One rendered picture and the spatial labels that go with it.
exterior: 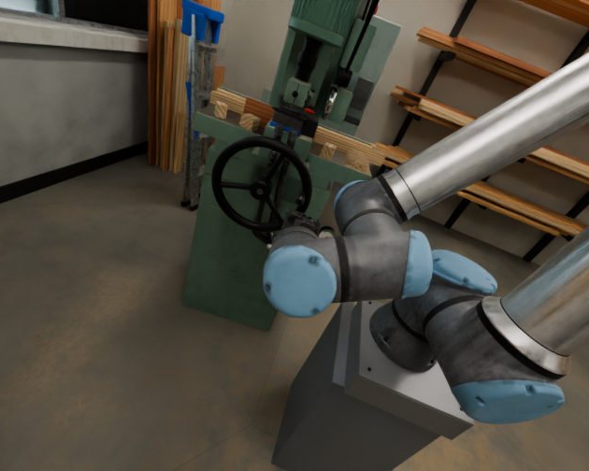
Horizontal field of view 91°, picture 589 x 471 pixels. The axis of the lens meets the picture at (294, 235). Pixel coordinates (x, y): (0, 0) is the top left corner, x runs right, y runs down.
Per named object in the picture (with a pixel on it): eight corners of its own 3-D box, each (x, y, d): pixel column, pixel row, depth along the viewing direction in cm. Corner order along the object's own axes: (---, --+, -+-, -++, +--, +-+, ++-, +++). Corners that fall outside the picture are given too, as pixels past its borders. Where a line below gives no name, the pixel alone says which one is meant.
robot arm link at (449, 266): (434, 297, 81) (475, 249, 71) (466, 352, 66) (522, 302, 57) (386, 287, 77) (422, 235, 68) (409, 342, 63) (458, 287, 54)
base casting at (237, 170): (202, 171, 100) (206, 147, 95) (243, 133, 149) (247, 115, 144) (323, 213, 104) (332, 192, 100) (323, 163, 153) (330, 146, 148)
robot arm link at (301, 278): (344, 321, 35) (263, 327, 35) (330, 282, 47) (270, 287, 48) (340, 247, 33) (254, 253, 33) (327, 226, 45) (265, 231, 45)
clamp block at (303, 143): (256, 154, 85) (264, 124, 81) (264, 142, 97) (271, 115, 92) (303, 171, 87) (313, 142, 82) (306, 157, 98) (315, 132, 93)
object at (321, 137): (209, 103, 103) (211, 91, 100) (211, 102, 104) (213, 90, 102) (380, 166, 109) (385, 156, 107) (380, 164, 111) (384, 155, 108)
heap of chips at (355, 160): (344, 165, 95) (350, 154, 93) (342, 152, 107) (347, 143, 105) (369, 175, 96) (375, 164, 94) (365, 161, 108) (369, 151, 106)
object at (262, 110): (241, 121, 97) (246, 97, 93) (242, 121, 98) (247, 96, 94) (309, 147, 99) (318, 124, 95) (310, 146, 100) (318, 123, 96)
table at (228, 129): (179, 136, 85) (181, 116, 82) (213, 117, 110) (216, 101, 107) (368, 205, 91) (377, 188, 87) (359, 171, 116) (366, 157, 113)
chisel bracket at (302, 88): (281, 106, 97) (289, 78, 92) (286, 99, 109) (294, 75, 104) (302, 113, 98) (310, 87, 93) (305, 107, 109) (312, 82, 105)
